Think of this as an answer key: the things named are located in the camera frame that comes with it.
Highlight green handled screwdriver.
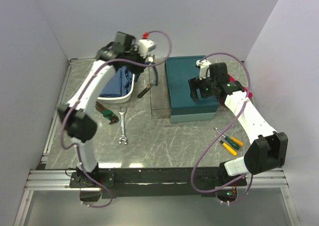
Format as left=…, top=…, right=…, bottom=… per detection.
left=219, top=136, right=240, bottom=150

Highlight black adjustable wrench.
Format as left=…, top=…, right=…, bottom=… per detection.
left=137, top=83, right=154, bottom=99

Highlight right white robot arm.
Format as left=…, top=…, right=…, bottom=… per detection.
left=188, top=60, right=288, bottom=186

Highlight magenta cloth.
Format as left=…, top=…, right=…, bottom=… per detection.
left=229, top=74, right=253, bottom=99

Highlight silver open-end wrench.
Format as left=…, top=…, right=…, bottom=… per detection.
left=119, top=107, right=129, bottom=145

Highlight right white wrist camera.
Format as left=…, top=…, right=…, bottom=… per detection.
left=196, top=59, right=211, bottom=80

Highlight blue checkered cloth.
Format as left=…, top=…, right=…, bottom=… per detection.
left=100, top=66, right=133, bottom=98

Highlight yellow handled screwdriver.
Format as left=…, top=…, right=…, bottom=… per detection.
left=219, top=140, right=237, bottom=156

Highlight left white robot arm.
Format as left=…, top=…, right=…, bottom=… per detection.
left=58, top=31, right=156, bottom=187

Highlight teal storage box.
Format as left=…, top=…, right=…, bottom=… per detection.
left=165, top=55, right=219, bottom=123

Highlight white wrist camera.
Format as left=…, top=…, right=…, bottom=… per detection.
left=196, top=59, right=211, bottom=80
left=137, top=32, right=157, bottom=58

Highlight green hex key set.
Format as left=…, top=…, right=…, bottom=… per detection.
left=95, top=101, right=119, bottom=125

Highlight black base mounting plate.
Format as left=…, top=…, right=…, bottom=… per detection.
left=68, top=166, right=248, bottom=202

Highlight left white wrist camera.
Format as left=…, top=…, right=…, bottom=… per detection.
left=137, top=32, right=157, bottom=58

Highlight blue handled pliers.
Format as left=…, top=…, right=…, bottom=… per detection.
left=147, top=56, right=159, bottom=88

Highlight white plastic basket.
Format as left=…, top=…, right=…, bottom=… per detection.
left=97, top=67, right=135, bottom=104

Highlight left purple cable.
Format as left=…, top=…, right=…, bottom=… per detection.
left=60, top=30, right=173, bottom=209

